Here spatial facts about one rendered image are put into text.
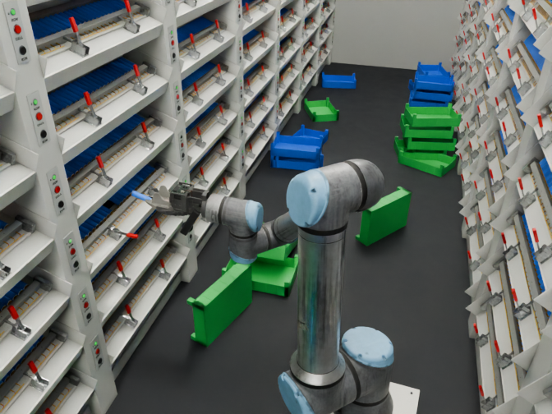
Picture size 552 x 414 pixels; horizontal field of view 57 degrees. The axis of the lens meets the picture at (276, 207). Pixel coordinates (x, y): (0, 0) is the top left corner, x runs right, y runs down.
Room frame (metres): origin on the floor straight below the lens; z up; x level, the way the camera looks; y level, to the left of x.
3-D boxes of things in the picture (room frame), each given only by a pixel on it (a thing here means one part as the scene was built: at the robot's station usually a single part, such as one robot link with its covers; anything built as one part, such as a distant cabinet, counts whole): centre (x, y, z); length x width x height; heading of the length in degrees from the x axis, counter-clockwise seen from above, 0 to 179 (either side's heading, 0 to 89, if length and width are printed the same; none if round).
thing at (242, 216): (1.31, 0.11, 0.61); 0.12 x 0.09 x 0.10; 76
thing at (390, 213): (2.12, -0.54, 0.10); 0.30 x 0.08 x 0.20; 129
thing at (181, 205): (1.35, 0.27, 0.63); 0.12 x 0.08 x 0.09; 76
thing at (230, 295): (1.48, 0.21, 0.10); 0.30 x 0.08 x 0.20; 148
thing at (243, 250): (1.32, 0.09, 0.50); 0.12 x 0.09 x 0.12; 121
